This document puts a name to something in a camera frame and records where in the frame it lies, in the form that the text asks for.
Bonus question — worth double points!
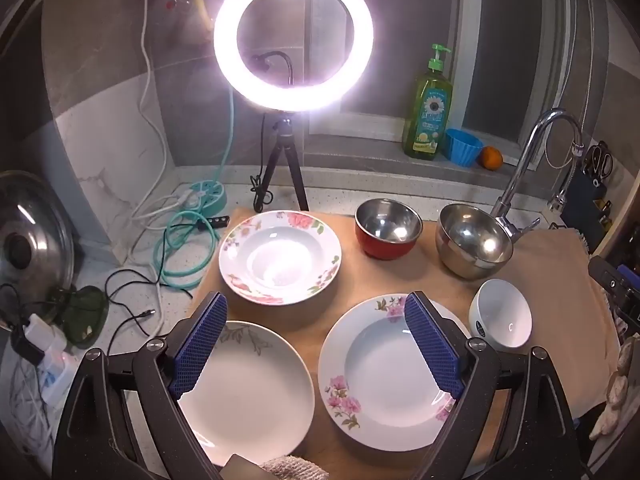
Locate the black scissors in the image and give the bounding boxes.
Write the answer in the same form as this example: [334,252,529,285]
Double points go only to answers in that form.
[585,142,615,178]

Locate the black ring light cable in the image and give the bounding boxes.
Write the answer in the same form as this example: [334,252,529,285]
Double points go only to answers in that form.
[250,115,273,213]

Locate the white grey leaf plate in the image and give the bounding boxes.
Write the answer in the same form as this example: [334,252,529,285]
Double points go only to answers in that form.
[177,320,316,466]

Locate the steel pot lid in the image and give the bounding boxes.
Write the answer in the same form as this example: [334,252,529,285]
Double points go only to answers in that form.
[0,171,76,331]

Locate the white charger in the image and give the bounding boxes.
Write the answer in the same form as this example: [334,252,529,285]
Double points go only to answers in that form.
[22,312,68,356]

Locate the small pink flower plate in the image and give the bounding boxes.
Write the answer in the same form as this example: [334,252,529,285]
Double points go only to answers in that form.
[318,294,473,453]

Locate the large rose floral plate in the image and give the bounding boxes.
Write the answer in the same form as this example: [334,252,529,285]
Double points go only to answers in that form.
[218,211,342,306]

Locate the thin black cable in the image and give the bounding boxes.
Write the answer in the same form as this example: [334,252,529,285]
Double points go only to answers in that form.
[105,267,193,356]

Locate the large steel bowl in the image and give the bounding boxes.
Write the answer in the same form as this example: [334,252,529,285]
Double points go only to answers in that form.
[435,203,514,280]

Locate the white ring light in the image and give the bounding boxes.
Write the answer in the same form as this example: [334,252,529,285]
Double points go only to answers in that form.
[213,0,374,113]

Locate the blue fluted cup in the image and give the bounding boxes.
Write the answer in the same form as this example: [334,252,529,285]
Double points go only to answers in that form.
[444,128,483,168]

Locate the dark green silicone holder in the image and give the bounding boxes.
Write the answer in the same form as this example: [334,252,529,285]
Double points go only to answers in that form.
[60,285,110,347]

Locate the chrome faucet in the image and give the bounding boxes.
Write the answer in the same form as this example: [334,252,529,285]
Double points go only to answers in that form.
[490,108,585,246]

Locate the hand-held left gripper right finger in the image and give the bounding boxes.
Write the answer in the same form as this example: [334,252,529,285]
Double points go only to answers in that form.
[404,290,583,480]

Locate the flexible metal sprayer hose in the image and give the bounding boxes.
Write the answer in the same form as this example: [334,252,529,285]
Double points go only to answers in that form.
[544,120,587,211]

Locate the red steel bowl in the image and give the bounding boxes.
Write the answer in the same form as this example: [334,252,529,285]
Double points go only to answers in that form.
[355,198,424,261]

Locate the tan cloth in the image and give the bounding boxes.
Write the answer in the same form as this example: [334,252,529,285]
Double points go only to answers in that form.
[187,207,621,480]

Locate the black tripod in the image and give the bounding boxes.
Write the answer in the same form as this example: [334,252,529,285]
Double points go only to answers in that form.
[250,112,309,213]

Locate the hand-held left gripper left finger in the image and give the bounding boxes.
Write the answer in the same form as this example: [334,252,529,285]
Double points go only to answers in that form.
[52,291,228,480]

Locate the white cable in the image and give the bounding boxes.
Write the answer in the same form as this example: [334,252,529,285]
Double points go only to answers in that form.
[132,0,191,221]

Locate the green dish soap bottle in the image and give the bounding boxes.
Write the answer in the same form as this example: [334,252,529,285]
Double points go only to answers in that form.
[402,44,454,162]

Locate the dark blue utensil holder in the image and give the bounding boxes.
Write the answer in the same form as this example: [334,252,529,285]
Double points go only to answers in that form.
[565,142,616,253]

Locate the person's right hand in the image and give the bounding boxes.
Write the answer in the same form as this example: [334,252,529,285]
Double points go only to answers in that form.
[590,335,632,441]

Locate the white ceramic bowl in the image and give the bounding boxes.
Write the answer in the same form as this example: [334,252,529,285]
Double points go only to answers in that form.
[469,278,533,352]

